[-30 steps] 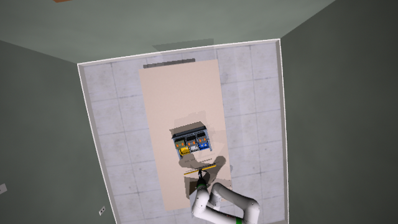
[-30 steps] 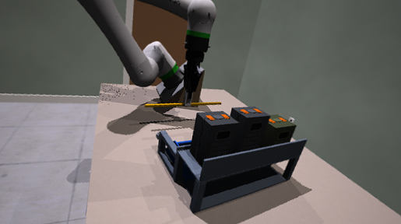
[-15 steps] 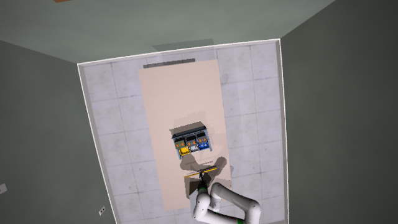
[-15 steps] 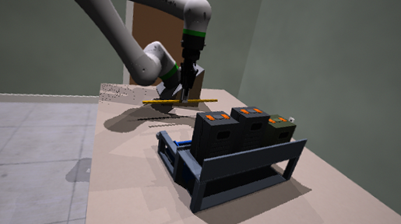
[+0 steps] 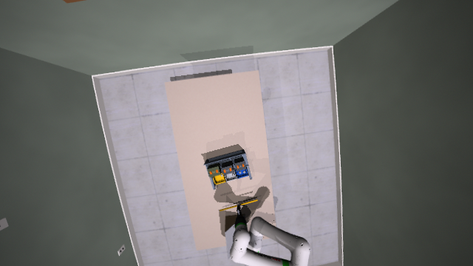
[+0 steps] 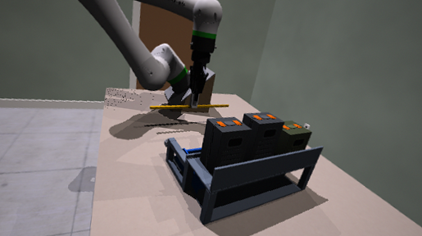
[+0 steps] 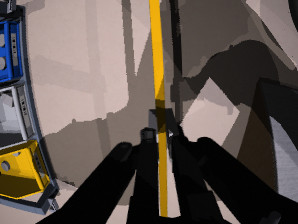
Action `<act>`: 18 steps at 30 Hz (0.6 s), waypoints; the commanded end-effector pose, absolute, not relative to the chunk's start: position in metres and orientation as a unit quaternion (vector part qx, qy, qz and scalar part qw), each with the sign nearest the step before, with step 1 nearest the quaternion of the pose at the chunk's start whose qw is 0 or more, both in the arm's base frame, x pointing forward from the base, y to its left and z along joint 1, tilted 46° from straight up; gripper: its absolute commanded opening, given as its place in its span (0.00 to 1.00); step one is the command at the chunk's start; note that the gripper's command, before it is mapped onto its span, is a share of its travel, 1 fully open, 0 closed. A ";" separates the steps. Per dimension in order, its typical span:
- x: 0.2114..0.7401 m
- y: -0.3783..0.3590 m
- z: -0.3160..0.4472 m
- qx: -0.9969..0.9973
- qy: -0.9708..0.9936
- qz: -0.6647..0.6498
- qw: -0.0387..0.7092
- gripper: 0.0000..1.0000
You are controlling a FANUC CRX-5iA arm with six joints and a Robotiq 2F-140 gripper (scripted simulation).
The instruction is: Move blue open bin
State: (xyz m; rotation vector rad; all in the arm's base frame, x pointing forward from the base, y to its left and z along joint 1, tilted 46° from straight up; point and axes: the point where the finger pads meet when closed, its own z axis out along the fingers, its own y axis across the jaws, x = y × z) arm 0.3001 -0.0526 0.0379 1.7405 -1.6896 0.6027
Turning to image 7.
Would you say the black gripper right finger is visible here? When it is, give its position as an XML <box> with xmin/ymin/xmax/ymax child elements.
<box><xmin>165</xmin><ymin>108</ymin><xmax>298</xmax><ymax>224</ymax></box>

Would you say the grey open bin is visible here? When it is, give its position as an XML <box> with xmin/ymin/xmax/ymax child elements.
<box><xmin>0</xmin><ymin>82</ymin><xmax>36</xmax><ymax>150</ymax></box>

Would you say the yellow bar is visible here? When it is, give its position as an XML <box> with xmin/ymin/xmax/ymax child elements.
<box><xmin>149</xmin><ymin>0</ymin><xmax>167</xmax><ymax>217</ymax></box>

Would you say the yellow open bin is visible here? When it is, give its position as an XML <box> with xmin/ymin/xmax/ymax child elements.
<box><xmin>0</xmin><ymin>140</ymin><xmax>50</xmax><ymax>199</ymax></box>

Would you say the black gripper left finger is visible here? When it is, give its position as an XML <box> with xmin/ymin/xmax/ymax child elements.
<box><xmin>35</xmin><ymin>109</ymin><xmax>160</xmax><ymax>224</ymax></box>

